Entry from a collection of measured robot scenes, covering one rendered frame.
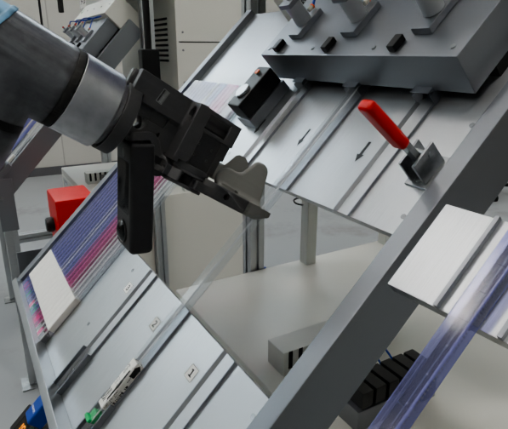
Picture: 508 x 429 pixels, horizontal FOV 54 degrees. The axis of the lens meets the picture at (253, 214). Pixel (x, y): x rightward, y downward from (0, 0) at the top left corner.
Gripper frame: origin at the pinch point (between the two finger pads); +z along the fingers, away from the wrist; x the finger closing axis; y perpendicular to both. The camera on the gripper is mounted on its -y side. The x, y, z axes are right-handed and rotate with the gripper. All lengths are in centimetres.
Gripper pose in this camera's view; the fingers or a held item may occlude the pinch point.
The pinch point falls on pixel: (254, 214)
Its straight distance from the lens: 58.0
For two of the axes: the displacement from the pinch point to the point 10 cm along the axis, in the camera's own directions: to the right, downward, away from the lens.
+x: -5.0, -2.7, 8.2
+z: 7.3, 3.8, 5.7
